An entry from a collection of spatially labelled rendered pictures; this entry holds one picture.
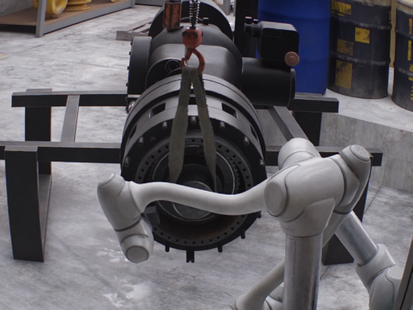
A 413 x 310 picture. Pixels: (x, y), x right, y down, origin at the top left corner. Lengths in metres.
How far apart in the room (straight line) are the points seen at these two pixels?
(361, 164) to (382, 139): 3.27
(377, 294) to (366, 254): 0.20
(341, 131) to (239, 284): 1.78
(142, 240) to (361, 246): 0.79
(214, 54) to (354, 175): 1.97
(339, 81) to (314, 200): 3.95
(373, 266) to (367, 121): 2.61
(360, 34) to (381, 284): 3.33
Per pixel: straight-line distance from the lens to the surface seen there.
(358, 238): 2.71
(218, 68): 3.65
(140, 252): 2.45
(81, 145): 3.81
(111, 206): 2.43
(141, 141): 2.71
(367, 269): 2.76
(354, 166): 2.00
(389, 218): 4.84
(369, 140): 5.29
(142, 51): 4.06
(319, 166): 1.95
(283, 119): 4.39
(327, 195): 1.94
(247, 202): 2.43
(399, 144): 5.25
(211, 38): 4.05
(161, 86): 3.11
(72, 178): 5.09
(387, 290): 2.62
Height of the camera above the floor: 1.92
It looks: 19 degrees down
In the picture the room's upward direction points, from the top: 4 degrees clockwise
